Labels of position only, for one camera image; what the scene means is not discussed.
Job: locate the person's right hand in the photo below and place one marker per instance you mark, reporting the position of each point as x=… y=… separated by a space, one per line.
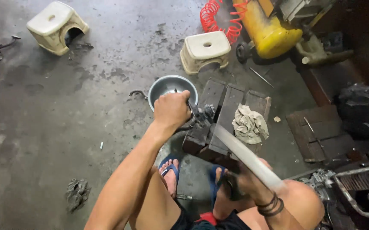
x=250 y=185

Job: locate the person's left hand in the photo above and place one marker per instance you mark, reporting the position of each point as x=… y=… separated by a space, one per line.
x=171 y=110

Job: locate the person's right fingers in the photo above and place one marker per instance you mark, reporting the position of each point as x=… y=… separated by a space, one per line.
x=233 y=188

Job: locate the person's left fingers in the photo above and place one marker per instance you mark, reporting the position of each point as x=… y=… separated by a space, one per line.
x=182 y=95

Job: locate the dark metal hand tool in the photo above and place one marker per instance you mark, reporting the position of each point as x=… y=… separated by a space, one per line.
x=194 y=112

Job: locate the grey metal bowl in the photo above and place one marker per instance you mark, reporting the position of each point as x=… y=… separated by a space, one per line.
x=168 y=88

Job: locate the blue right flip-flop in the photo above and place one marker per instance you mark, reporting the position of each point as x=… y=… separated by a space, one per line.
x=214 y=185

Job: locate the blue flip-flop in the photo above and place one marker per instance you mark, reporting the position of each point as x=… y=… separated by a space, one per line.
x=214 y=185
x=171 y=167

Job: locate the greasy metal machine part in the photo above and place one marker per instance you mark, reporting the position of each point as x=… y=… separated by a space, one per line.
x=205 y=115

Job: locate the red low seat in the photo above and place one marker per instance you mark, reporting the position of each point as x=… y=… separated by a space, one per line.
x=208 y=218

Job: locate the black wrist bands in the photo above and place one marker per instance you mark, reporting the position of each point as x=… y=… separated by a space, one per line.
x=271 y=206

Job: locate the curved metal hook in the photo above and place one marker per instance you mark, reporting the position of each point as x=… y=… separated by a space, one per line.
x=137 y=93

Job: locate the black shorts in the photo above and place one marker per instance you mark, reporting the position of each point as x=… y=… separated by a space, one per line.
x=203 y=225

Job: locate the small metal bolt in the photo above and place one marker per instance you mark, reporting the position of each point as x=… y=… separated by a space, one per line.
x=184 y=197

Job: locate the stack of dark wooden blocks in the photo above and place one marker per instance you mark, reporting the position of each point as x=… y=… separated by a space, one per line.
x=232 y=99

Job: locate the cream plastic stool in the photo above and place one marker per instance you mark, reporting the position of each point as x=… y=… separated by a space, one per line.
x=205 y=48
x=52 y=22

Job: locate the beige dirty rag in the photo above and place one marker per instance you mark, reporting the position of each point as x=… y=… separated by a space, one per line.
x=250 y=126

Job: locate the blue left flip-flop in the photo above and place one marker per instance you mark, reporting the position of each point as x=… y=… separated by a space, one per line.
x=171 y=167

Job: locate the person's right leg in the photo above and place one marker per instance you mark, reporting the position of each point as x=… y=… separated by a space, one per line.
x=299 y=204

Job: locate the person's leg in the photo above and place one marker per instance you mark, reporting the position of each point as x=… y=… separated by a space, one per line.
x=159 y=207
x=299 y=204

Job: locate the person's left leg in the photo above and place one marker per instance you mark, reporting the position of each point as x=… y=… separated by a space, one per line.
x=159 y=207

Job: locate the thin metal rod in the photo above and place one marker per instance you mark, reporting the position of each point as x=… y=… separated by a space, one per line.
x=261 y=77

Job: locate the small beige scrap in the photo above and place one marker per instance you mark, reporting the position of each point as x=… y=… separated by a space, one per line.
x=277 y=119

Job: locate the dark wooden board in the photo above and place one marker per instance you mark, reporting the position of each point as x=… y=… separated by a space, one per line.
x=318 y=134

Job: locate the yellow air compressor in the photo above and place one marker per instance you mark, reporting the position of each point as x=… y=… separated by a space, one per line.
x=267 y=32

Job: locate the beige metal pipe part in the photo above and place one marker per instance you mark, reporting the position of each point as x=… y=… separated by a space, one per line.
x=318 y=54

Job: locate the dark greasy rag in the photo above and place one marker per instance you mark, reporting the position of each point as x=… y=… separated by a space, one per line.
x=77 y=193

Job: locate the black plastic bag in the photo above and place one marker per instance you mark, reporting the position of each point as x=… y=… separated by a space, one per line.
x=363 y=108

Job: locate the motorcycle engine and frame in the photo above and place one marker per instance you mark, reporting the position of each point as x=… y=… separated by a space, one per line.
x=353 y=191

